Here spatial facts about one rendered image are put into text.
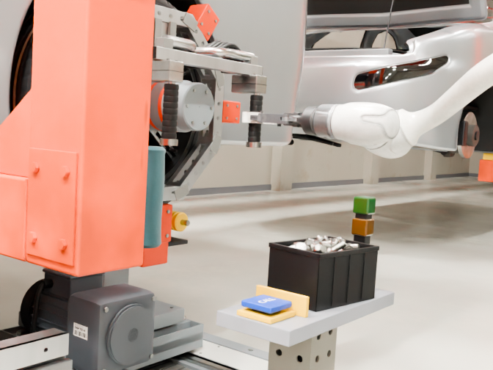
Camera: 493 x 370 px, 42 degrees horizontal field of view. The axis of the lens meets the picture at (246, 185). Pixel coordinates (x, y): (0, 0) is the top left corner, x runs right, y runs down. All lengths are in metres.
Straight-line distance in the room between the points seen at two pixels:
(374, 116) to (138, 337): 0.76
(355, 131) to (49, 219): 0.78
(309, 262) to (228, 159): 6.77
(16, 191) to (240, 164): 7.00
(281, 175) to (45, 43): 7.61
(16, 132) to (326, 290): 0.68
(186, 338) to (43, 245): 0.94
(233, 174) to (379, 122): 6.60
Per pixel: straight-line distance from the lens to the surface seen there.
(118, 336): 1.50
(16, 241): 1.34
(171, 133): 1.56
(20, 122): 1.34
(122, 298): 1.52
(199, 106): 1.75
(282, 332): 1.18
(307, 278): 1.31
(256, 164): 8.53
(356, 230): 1.52
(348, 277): 1.36
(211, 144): 2.01
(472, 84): 1.60
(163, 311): 2.06
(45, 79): 1.25
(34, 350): 1.28
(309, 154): 9.64
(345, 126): 1.63
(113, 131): 1.20
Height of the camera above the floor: 0.80
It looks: 5 degrees down
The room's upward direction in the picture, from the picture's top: 3 degrees clockwise
